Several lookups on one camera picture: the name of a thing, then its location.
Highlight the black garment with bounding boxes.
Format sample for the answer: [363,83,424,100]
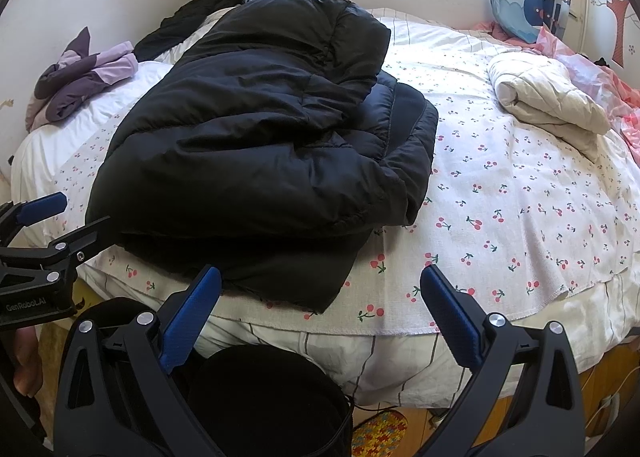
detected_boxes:
[134,0,246,60]

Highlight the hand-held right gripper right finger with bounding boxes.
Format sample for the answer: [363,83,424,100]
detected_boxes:
[420,264,587,457]

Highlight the purple jacket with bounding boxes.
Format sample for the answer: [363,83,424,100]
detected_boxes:
[25,26,140,130]

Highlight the wooden bed frame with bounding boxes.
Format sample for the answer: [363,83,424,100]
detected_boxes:
[480,322,640,457]

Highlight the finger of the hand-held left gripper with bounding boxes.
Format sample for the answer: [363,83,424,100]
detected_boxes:
[0,191,68,244]
[0,216,112,269]

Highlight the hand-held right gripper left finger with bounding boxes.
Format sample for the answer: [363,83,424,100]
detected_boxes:
[54,264,223,457]

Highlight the white cable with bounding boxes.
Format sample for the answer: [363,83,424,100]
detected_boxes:
[585,394,621,438]

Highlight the person's left hand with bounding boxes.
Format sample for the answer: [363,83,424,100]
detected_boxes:
[12,324,43,395]

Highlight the black puffer jacket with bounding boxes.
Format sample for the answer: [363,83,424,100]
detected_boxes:
[85,0,440,314]

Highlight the black cable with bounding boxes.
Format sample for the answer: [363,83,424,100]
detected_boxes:
[345,387,401,413]

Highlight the folded white quilt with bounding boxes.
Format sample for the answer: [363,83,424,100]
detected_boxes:
[487,52,613,163]

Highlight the pink tree wall decal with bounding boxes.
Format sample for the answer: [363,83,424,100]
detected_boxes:
[590,0,640,68]

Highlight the pink blanket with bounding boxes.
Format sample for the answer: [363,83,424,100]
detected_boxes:
[470,20,640,163]

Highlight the colourful puzzle floor mat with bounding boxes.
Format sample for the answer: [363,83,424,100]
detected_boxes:
[350,409,416,457]

